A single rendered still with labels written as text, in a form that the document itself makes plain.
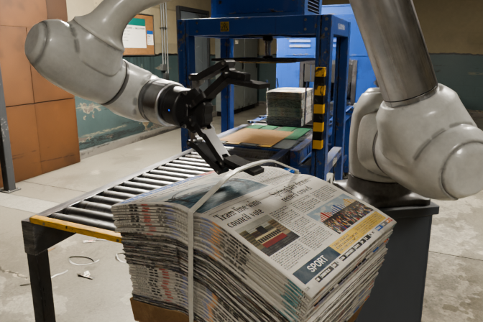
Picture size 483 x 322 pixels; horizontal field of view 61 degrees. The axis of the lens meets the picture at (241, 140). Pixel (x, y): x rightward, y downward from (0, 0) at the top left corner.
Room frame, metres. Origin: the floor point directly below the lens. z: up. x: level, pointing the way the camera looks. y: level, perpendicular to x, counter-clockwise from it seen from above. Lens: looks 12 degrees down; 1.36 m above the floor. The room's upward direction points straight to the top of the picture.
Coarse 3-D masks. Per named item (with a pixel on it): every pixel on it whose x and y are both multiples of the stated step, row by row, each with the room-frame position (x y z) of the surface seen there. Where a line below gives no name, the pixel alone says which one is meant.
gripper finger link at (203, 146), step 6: (192, 144) 0.74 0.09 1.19; (198, 144) 0.74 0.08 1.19; (204, 144) 0.74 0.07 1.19; (198, 150) 0.73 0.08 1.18; (204, 150) 0.73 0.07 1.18; (210, 150) 0.73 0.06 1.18; (204, 156) 0.72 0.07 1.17; (210, 156) 0.72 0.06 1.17; (210, 162) 0.71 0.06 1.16; (216, 162) 0.72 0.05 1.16; (216, 168) 0.70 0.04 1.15
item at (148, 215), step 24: (264, 168) 0.80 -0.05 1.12; (168, 192) 0.70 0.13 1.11; (192, 192) 0.66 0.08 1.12; (120, 216) 0.67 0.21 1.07; (144, 216) 0.63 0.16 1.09; (168, 216) 0.59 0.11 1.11; (144, 240) 0.64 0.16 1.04; (168, 240) 0.60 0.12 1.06; (144, 264) 0.64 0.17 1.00; (168, 264) 0.60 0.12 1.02; (144, 288) 0.65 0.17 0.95; (168, 288) 0.60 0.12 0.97
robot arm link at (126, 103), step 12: (132, 72) 0.80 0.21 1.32; (144, 72) 0.83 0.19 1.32; (132, 84) 0.79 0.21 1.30; (144, 84) 0.80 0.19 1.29; (120, 96) 0.78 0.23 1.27; (132, 96) 0.79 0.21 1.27; (108, 108) 0.81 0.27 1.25; (120, 108) 0.79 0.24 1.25; (132, 108) 0.80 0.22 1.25; (144, 120) 0.82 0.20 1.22
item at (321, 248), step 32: (288, 192) 0.66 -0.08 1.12; (320, 192) 0.68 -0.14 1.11; (224, 224) 0.53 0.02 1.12; (256, 224) 0.54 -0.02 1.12; (288, 224) 0.56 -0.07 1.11; (320, 224) 0.58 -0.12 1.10; (352, 224) 0.59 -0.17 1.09; (384, 224) 0.62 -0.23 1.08; (224, 256) 0.52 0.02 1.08; (256, 256) 0.48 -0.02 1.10; (288, 256) 0.49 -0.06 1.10; (320, 256) 0.50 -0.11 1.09; (352, 256) 0.52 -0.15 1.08; (384, 256) 0.65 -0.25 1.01; (224, 288) 0.52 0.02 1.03; (256, 288) 0.48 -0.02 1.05; (288, 288) 0.45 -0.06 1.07; (320, 288) 0.44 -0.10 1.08; (352, 288) 0.55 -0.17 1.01; (224, 320) 0.52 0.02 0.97; (256, 320) 0.48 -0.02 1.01; (288, 320) 0.44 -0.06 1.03; (320, 320) 0.48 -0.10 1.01
